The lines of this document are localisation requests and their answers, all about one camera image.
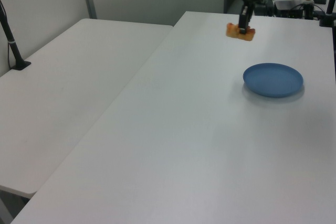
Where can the orange toy bread loaf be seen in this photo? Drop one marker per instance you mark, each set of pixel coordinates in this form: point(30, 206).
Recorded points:
point(232, 30)

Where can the black electronics box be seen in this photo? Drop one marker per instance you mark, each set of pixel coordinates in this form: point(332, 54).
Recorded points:
point(288, 7)

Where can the blue round plate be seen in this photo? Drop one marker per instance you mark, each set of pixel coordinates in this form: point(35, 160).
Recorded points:
point(273, 82)

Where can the white side table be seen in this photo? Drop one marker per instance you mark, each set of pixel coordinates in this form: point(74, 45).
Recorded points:
point(52, 98)

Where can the black camera stand with clamp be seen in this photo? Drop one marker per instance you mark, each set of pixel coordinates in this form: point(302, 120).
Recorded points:
point(328, 11)

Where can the black camera pole with base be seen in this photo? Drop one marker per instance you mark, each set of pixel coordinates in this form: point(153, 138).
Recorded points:
point(11, 43)

